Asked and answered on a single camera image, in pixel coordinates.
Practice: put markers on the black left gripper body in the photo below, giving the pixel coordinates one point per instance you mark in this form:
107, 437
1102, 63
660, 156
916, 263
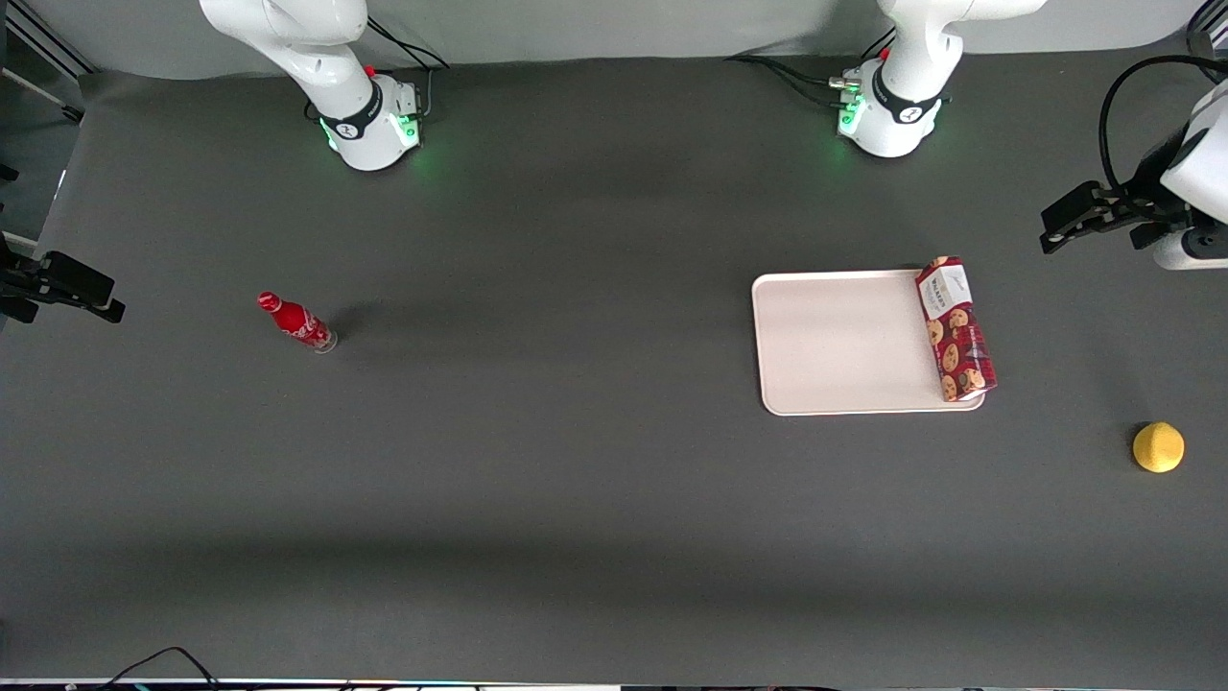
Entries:
1145, 182

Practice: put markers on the red cookie box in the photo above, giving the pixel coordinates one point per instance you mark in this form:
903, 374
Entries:
955, 331

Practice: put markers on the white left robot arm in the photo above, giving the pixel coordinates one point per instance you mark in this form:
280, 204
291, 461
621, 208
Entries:
921, 58

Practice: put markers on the white rectangular tray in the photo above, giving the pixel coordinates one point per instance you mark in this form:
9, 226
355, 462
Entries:
844, 341

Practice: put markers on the yellow lemon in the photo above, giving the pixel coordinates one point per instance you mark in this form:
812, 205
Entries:
1158, 447

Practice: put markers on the red cola bottle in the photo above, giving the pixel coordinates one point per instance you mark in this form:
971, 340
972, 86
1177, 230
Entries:
295, 321

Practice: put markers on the black clamp device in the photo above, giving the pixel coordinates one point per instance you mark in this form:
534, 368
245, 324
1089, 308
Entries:
58, 283

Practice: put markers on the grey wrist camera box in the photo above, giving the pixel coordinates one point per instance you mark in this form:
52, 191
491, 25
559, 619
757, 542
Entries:
1190, 248

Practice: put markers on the aluminium frame rail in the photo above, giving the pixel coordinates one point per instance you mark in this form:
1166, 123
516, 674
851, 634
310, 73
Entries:
48, 43

